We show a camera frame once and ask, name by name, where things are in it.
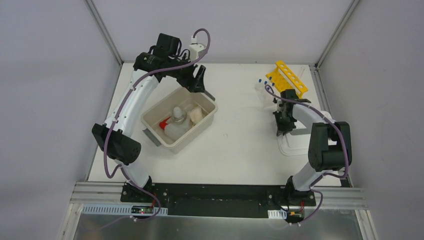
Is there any white bin lid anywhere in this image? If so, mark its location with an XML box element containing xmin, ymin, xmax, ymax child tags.
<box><xmin>277</xmin><ymin>110</ymin><xmax>335</xmax><ymax>157</ymax></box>

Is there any bag of white powder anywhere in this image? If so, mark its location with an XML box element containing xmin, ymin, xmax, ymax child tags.
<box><xmin>188</xmin><ymin>106</ymin><xmax>204</xmax><ymax>126</ymax></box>

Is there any beige plastic bin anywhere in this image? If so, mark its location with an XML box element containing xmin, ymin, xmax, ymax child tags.
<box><xmin>141</xmin><ymin>87</ymin><xmax>218</xmax><ymax>154</ymax></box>

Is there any small glass flask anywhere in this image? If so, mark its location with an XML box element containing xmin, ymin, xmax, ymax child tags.
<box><xmin>171</xmin><ymin>106</ymin><xmax>187</xmax><ymax>125</ymax></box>

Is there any yellow test tube rack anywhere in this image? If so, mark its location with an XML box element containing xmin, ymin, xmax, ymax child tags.
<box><xmin>265</xmin><ymin>60</ymin><xmax>309</xmax><ymax>99</ymax></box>

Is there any clear plastic tube rack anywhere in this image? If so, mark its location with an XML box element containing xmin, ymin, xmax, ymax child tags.
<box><xmin>254</xmin><ymin>82</ymin><xmax>275</xmax><ymax>108</ymax></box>

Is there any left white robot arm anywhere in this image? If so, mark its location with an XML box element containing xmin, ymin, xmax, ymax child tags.
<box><xmin>91</xmin><ymin>28</ymin><xmax>211</xmax><ymax>203</ymax></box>

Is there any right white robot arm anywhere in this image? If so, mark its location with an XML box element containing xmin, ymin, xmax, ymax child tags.
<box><xmin>270</xmin><ymin>89</ymin><xmax>352</xmax><ymax>205</ymax></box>

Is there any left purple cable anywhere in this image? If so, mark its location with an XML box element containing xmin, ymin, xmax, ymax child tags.
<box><xmin>103</xmin><ymin>28</ymin><xmax>212</xmax><ymax>223</ymax></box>

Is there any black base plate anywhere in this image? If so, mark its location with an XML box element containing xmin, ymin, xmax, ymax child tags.
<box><xmin>120</xmin><ymin>183</ymin><xmax>316</xmax><ymax>218</ymax></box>

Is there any aluminium frame rail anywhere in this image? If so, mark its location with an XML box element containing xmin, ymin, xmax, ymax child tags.
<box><xmin>70</xmin><ymin>181</ymin><xmax>124</xmax><ymax>204</ymax></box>

